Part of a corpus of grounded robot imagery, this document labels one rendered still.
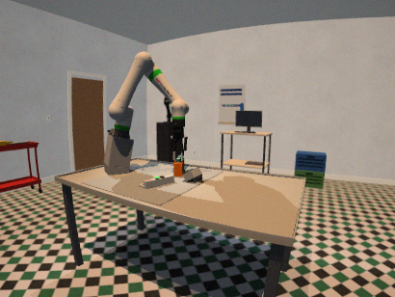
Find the orange rectangular tube rack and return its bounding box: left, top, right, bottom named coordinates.
left=173, top=158, right=184, bottom=176

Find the white button panel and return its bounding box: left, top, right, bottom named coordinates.
left=183, top=167, right=204, bottom=183

